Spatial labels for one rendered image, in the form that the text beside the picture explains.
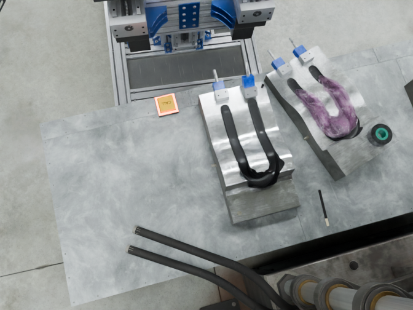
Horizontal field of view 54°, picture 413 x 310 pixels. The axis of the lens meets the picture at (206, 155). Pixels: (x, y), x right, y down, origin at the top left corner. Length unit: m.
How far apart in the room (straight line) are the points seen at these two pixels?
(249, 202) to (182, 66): 1.12
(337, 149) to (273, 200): 0.31
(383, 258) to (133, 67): 1.60
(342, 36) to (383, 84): 1.09
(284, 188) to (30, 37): 1.95
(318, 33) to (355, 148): 1.40
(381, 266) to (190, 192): 0.77
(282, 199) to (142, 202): 0.52
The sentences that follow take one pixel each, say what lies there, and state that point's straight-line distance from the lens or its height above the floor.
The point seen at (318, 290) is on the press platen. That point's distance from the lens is 1.10.
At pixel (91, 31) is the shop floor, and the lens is 2.79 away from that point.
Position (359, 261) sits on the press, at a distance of 1.67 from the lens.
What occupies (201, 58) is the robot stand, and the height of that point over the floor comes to 0.21.
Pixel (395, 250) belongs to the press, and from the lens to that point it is 1.74.
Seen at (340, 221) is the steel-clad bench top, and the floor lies 0.80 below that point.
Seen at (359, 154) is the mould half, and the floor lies 0.91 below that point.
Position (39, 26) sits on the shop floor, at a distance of 2.90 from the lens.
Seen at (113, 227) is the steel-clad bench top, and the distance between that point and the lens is 1.56.
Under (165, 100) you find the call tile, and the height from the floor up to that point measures 0.84.
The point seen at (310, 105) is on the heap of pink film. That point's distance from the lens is 1.60.
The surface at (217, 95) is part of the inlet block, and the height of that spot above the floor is 0.92.
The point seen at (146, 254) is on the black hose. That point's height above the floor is 0.84.
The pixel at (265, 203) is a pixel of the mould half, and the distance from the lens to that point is 1.51.
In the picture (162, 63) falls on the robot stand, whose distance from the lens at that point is 2.39.
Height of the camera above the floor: 2.33
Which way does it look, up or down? 75 degrees down
